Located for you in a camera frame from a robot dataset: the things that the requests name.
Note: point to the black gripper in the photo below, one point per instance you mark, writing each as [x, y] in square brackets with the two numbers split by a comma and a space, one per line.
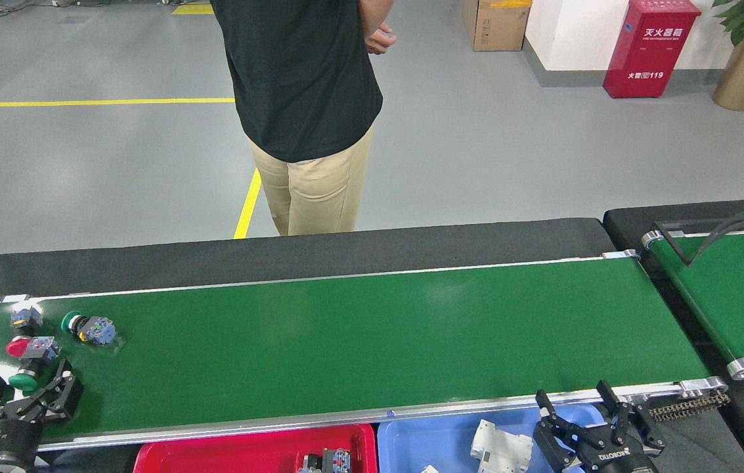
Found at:
[0, 440]
[614, 460]

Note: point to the person's left forearm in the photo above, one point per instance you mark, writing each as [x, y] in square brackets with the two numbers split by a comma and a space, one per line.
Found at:
[375, 12]

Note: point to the blue plastic tray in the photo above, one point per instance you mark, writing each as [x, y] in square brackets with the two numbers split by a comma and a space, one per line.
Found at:
[424, 440]

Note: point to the green feeder conveyor belt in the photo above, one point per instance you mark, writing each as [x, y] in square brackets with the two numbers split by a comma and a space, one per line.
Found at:
[739, 295]

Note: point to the red plastic tray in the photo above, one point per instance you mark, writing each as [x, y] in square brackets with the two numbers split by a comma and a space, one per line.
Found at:
[227, 453]

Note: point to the long green conveyor belt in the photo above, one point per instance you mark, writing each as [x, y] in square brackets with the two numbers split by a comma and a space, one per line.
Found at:
[378, 341]

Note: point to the person's left hand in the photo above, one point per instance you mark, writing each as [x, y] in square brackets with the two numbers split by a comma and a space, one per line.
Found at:
[381, 39]

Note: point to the red fire extinguisher cabinet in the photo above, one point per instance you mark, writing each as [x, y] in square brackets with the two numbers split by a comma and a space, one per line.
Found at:
[651, 52]

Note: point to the person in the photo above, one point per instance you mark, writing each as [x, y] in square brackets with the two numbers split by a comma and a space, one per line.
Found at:
[299, 79]

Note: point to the brown cardboard box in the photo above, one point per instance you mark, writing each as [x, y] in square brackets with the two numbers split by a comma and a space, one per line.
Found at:
[496, 29]

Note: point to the black guide frame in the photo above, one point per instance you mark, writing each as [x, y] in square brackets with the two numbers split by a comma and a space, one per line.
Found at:
[674, 249]

